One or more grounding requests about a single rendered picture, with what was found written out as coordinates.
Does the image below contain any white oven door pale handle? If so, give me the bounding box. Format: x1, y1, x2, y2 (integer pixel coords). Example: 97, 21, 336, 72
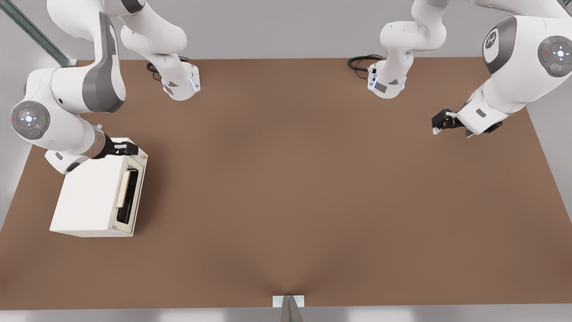
111, 150, 148, 237

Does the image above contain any white oven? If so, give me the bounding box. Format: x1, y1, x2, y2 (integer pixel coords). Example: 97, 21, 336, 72
49, 137, 148, 238

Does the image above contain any silver frame post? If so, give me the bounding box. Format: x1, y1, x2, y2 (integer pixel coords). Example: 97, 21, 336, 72
0, 0, 77, 67
272, 295, 306, 322

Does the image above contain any black cable loop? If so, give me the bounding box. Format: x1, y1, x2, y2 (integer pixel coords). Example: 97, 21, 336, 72
146, 55, 191, 82
347, 54, 386, 81

